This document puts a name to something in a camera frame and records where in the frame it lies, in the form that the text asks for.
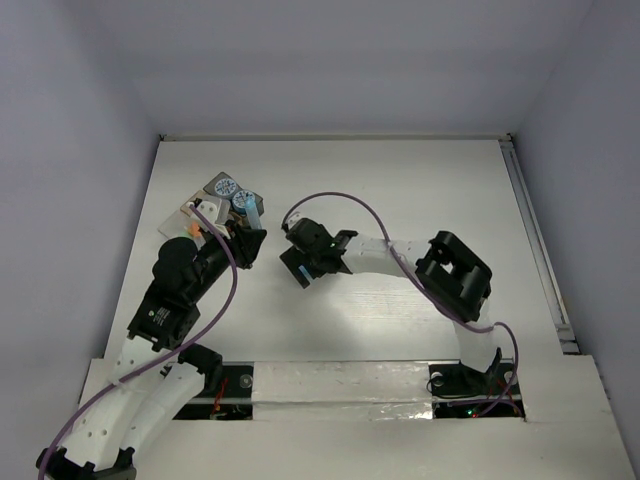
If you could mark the orange marker cap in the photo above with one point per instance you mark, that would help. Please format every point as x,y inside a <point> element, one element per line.
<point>194,231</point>

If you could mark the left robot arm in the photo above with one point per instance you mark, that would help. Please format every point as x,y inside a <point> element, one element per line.
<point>160,367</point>

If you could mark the blue lid jar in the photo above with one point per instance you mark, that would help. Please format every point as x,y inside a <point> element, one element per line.
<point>225,188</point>

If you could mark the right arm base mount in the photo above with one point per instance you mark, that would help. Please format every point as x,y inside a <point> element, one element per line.
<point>459,392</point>

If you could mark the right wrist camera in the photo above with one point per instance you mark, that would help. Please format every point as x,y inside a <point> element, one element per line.
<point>290,221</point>

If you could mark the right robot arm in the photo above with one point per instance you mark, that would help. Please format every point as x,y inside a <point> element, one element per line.
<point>455,280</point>

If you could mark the dark grey plastic bin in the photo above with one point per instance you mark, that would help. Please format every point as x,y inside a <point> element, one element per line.
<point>209,189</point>

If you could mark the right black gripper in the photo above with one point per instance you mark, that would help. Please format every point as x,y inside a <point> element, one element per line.
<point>295,257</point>

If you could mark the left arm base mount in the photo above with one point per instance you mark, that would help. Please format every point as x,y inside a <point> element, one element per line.
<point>201,386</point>

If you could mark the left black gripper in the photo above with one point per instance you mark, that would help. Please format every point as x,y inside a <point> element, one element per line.
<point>244,242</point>

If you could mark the blue marker cap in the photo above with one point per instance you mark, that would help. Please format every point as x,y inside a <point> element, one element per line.
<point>305,273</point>

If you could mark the clear plastic bin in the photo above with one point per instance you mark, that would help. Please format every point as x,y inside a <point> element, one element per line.
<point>176,225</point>

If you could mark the blue highlighter marker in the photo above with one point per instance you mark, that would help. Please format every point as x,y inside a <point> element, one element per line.
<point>252,212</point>

